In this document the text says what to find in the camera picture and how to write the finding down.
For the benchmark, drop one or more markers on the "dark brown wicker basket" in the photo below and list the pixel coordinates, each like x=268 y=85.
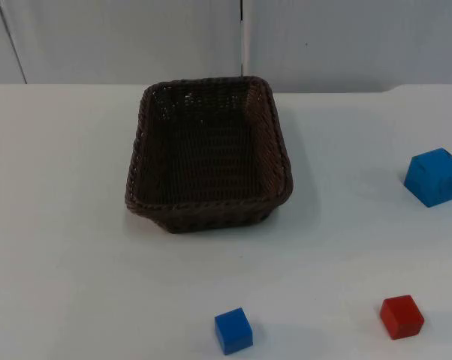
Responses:
x=207 y=161

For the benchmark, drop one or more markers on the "small blue cube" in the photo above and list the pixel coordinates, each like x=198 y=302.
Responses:
x=233 y=332

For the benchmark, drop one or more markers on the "large blue cube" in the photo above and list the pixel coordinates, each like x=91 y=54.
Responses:
x=434 y=178

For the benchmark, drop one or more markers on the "red cube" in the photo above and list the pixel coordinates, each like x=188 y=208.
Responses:
x=401 y=317

